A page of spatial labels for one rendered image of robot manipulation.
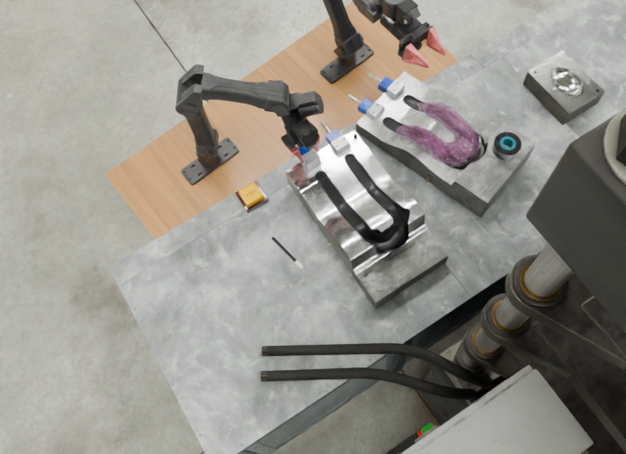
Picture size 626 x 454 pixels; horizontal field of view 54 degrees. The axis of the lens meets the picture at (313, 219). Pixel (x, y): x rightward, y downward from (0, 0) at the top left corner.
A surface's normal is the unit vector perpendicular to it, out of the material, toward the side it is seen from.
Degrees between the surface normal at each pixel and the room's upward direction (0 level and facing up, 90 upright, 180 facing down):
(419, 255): 0
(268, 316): 0
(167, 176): 0
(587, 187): 90
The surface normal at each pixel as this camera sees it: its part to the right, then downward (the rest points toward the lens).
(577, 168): -0.84, 0.51
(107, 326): -0.07, -0.39
